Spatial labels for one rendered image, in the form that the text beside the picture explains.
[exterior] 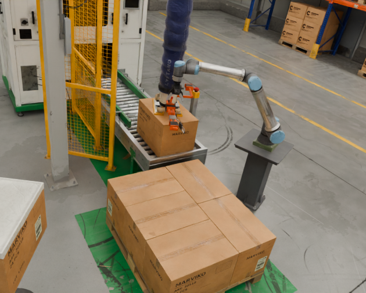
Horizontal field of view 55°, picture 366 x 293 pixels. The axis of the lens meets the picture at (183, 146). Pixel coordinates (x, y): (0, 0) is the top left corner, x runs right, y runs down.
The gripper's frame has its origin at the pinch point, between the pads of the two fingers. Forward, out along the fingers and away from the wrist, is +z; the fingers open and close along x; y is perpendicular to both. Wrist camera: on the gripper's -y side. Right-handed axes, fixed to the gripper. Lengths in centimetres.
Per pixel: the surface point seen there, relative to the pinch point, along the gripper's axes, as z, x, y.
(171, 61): -26.9, 3.6, 31.7
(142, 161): 72, 23, 6
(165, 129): 32.2, 4.6, 5.3
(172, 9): -73, 9, 32
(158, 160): 63, 8, -3
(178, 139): 46.8, -10.6, 11.8
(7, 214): 21, 107, -130
